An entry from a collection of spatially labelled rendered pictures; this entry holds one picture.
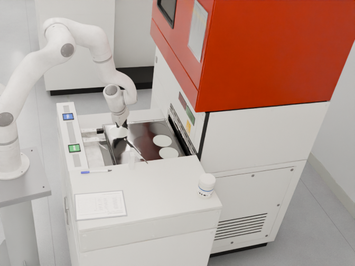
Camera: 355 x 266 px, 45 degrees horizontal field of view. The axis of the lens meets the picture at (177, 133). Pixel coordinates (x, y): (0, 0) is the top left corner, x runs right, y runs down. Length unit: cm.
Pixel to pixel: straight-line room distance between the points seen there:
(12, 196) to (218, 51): 111
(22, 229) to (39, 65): 97
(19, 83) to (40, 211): 144
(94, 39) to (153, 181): 67
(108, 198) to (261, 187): 100
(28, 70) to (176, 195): 82
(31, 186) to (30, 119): 190
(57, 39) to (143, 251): 97
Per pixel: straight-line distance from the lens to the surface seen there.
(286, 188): 263
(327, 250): 325
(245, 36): 183
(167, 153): 220
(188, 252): 208
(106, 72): 197
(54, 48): 176
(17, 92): 187
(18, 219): 236
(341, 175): 359
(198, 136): 207
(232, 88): 195
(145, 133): 231
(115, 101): 208
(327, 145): 367
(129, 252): 195
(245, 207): 259
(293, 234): 324
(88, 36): 186
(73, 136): 219
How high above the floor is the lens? 233
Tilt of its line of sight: 38 degrees down
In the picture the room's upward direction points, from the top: 9 degrees clockwise
